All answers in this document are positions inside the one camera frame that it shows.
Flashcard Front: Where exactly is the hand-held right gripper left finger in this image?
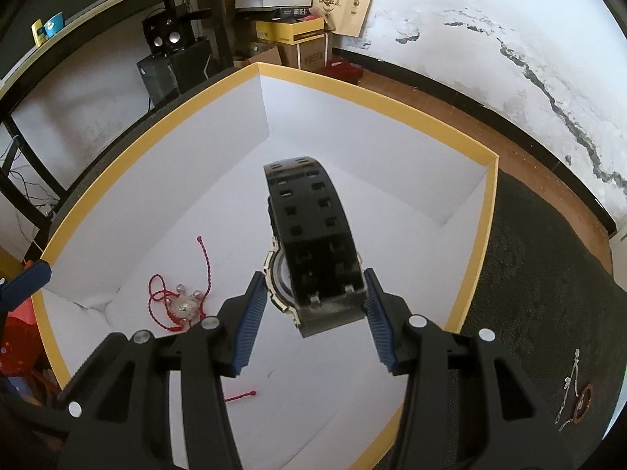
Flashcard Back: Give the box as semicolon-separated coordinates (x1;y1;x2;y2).
58;271;269;470

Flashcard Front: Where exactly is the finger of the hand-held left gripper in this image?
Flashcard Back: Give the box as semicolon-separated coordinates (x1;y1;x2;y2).
0;259;53;311

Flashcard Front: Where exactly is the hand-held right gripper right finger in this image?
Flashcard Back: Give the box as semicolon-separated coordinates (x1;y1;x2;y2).
361;268;574;470

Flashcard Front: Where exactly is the black wristwatch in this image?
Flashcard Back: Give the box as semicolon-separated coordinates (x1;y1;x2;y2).
263;155;367;338

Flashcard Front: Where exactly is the white box with yellow rim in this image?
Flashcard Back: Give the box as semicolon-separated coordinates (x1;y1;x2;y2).
40;62;499;470

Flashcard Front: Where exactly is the dark grey table mat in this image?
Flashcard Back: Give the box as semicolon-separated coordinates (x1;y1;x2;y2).
387;169;627;470

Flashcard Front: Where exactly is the black desk with light top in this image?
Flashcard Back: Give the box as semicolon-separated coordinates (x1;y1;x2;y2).
0;0;237;255

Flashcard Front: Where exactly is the black computer tower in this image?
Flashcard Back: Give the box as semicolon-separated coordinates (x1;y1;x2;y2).
136;52;180;109

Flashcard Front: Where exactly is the red bag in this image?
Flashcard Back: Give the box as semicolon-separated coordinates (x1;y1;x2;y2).
324;59;364;85

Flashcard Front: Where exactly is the small open cardboard box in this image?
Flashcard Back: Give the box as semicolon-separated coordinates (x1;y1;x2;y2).
233;45;283;70

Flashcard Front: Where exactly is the black speaker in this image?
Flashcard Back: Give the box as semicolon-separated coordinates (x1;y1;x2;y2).
164;9;190;52
142;12;167;56

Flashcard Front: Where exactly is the brown cardboard box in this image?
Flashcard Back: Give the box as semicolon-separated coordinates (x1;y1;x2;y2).
278;33;335;71

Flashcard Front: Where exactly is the yellow and black cardboard box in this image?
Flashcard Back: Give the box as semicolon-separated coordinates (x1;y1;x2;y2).
254;18;327;46

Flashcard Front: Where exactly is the flat black box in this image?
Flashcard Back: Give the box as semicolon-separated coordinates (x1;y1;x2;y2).
275;6;315;21

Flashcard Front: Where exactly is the beige paper bag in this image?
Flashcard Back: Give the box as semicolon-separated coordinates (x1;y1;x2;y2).
312;0;374;38

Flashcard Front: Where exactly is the red cord bracelet silver charm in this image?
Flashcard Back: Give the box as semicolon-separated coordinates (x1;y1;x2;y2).
148;236;257;403

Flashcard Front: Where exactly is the silver chain necklace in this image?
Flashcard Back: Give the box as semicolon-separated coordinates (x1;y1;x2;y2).
556;349;582;429

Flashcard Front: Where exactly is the red ring pendant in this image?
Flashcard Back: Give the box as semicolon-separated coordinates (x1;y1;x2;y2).
571;384;594;422

